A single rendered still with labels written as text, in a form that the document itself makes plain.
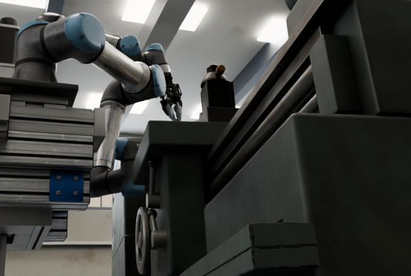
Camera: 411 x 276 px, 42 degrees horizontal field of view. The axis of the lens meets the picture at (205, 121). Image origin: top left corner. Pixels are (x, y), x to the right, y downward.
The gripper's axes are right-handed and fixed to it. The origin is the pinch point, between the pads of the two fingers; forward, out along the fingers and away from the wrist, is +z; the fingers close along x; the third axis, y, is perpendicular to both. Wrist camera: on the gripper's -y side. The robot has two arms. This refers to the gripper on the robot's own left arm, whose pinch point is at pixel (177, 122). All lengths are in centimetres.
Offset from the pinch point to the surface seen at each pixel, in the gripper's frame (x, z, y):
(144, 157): -37, 38, 84
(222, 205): -37, 61, 124
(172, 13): 148, -267, -338
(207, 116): -18, 30, 80
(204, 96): -14, 22, 73
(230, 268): -46, 71, 144
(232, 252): -46, 69, 146
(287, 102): -27, 51, 134
